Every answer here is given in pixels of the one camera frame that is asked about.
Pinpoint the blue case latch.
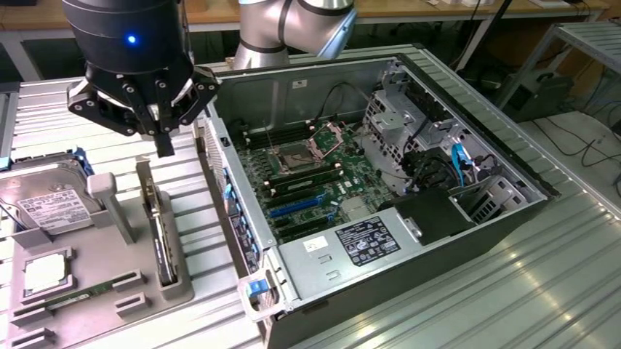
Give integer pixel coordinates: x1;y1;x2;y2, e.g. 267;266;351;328
245;278;269;298

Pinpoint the short black expansion slot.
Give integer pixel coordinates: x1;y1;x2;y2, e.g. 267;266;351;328
279;216;334;234

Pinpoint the wooden desk white frame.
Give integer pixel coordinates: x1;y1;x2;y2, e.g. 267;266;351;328
0;0;611;83

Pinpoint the grey parts rack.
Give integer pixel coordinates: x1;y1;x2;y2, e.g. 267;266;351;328
7;172;197;349

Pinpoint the silver chipset heatsink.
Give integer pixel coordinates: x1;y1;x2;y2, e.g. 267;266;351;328
339;198;375;222

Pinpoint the CPU socket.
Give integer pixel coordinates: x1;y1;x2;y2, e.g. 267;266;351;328
275;143;322;172

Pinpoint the black disk wire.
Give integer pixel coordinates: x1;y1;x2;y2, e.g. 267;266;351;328
0;201;26;232

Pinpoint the silver perforated disk bay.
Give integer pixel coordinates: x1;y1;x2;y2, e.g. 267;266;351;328
362;87;470;156

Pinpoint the metal socket cover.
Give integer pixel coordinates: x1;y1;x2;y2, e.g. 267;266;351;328
307;121;349;152

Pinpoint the silver CPU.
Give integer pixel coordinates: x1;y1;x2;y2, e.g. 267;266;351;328
23;258;70;292

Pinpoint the graphics card with black shroud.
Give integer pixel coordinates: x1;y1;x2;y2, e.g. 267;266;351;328
134;154;179;289

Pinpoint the blue expansion slot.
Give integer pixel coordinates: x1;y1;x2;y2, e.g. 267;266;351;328
269;205;319;220

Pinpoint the long black expansion slot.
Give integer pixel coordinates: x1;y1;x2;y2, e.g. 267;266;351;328
265;191;325;210

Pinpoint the black wire bundle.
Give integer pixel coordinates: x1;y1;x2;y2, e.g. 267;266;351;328
401;149;460;196

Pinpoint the hard disk with blue caddy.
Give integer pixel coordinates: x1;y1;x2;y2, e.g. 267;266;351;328
0;147;98;236

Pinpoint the black looped wire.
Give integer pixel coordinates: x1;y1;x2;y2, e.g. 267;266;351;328
311;82;375;124

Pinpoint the black plastic shroud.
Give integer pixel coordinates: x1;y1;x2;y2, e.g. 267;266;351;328
393;188;477;247

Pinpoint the thin black cable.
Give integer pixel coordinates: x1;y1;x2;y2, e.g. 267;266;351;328
530;118;621;168

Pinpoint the thin locking lever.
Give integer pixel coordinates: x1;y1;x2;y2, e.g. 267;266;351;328
263;119;278;152

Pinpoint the silver power supply unit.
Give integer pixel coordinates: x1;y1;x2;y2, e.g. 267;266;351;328
277;207;428;303

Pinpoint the grey metal rail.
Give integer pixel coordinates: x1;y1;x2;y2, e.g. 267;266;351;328
0;81;22;172

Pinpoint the green motherboard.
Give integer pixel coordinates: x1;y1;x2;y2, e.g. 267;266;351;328
237;118;405;245

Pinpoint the green RAM stick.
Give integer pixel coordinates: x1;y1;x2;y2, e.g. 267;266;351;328
16;275;135;314

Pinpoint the blue wire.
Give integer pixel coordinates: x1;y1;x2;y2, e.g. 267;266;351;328
450;143;470;189

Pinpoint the open black PC case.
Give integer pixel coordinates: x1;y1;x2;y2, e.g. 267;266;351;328
194;52;562;349

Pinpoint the metal slat shelf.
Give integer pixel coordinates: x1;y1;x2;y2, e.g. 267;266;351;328
497;21;621;110

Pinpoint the black labelled RAM stick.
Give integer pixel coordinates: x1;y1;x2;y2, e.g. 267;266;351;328
271;172;343;194

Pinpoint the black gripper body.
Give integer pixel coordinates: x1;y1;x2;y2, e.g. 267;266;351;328
62;0;197;85

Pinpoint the silver slotted disk bay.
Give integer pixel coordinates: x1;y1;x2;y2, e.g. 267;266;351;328
446;174;530;223

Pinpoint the black RAM slot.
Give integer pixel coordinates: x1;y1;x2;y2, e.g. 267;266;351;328
246;129;318;149
267;162;341;182
242;122;314;141

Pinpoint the black box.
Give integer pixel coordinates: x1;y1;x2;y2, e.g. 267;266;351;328
513;72;577;123

